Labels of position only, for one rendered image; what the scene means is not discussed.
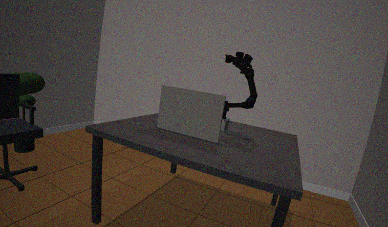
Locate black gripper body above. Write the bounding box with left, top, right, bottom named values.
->
left=225, top=55, right=243, bottom=68

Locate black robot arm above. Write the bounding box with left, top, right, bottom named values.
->
left=222, top=52, right=258, bottom=119

